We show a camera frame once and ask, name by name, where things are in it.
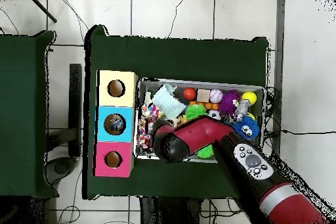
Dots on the white baseball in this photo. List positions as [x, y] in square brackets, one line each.
[216, 96]

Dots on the red maraca rattle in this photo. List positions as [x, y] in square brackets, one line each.
[189, 93]

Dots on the yellow ball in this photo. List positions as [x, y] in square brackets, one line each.
[249, 98]

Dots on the black white soccer ball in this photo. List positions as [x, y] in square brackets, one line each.
[213, 114]

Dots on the grey round stand base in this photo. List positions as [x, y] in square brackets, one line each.
[63, 167]

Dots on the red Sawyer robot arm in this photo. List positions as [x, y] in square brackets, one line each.
[199, 134]

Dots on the dark green side cloth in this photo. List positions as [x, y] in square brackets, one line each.
[26, 77]

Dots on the purple monster toy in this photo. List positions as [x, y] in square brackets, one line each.
[228, 102]

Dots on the green spiky ball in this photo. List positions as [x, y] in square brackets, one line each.
[195, 111]
[206, 152]

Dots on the dark green tablecloth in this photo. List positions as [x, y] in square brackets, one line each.
[184, 61]

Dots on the blue spiky ball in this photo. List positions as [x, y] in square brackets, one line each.
[247, 128]

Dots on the clear shallow mesh bin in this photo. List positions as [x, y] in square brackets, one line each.
[144, 155]

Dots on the black rod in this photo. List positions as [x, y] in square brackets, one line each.
[42, 7]

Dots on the black panel stand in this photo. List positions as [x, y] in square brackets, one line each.
[75, 103]

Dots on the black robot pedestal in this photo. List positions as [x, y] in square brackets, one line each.
[168, 213]

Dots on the wooden box with three holes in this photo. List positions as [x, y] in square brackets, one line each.
[115, 113]

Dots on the silver toy robot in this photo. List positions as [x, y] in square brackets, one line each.
[241, 109]

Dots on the flat wooden block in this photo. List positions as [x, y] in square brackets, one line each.
[203, 95]

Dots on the mint knitted cloth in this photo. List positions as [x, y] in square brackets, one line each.
[169, 102]

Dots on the multicoloured patterned cloth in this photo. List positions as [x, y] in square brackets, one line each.
[152, 111]

